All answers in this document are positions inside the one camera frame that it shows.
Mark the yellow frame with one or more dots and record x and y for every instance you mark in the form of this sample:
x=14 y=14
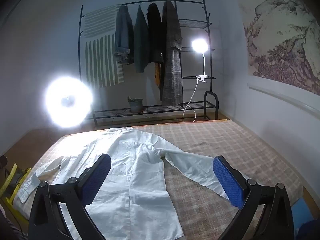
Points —
x=11 y=177

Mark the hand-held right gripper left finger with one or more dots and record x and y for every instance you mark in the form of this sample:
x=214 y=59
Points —
x=96 y=180

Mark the black metal clothes rack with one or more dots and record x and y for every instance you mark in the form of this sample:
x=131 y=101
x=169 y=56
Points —
x=193 y=23

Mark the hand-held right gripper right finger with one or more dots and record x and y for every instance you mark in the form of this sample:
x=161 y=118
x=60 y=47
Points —
x=228 y=182

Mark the blue denim jacket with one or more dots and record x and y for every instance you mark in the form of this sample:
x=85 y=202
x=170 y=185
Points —
x=122 y=35

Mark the orange scarf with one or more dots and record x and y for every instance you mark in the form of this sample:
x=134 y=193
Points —
x=157 y=76

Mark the white clip lamp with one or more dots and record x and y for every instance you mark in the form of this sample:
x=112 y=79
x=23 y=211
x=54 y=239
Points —
x=200 y=45

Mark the person's striped clothing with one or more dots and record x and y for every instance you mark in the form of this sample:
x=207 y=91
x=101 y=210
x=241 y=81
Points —
x=7 y=230

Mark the beige plaid blanket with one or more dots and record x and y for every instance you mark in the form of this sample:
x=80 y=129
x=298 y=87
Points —
x=225 y=140

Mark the dark green jacket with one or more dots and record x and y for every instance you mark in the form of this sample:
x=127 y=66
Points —
x=141 y=45

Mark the black coat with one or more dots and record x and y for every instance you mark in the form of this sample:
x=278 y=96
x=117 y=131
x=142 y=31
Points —
x=155 y=35

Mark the grey plaid coat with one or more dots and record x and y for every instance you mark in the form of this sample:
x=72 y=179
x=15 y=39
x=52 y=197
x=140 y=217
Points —
x=171 y=75

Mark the black metal arch frame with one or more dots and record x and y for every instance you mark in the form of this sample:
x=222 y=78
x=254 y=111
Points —
x=211 y=92

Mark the white wall rail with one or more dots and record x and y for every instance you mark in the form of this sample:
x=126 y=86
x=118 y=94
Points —
x=282 y=97

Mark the landscape painting wall poster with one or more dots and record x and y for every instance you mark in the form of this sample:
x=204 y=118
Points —
x=280 y=42

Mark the white long-sleeved shirt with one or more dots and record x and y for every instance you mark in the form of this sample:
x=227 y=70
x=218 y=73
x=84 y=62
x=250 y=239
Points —
x=140 y=170

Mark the blue cloth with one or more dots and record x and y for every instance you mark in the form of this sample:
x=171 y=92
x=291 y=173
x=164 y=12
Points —
x=303 y=207

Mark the potted plant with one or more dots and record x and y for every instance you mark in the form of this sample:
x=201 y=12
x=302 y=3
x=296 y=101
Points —
x=136 y=106

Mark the green striped wall hanging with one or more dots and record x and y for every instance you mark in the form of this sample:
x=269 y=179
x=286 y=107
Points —
x=100 y=62

